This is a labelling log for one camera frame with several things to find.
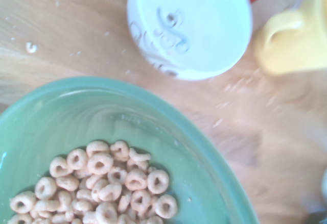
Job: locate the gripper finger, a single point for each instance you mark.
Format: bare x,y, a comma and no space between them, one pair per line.
320,218

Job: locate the pile of cereal rings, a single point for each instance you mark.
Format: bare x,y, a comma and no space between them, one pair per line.
102,183

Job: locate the green bowl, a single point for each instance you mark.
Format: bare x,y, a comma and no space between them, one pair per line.
102,117

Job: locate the yellow mug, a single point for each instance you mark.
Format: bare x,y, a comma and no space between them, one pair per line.
293,45

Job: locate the white bowl with swirl print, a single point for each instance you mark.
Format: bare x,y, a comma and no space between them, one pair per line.
204,25

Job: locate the large wooden countertop board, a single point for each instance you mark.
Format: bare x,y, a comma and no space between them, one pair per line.
76,22

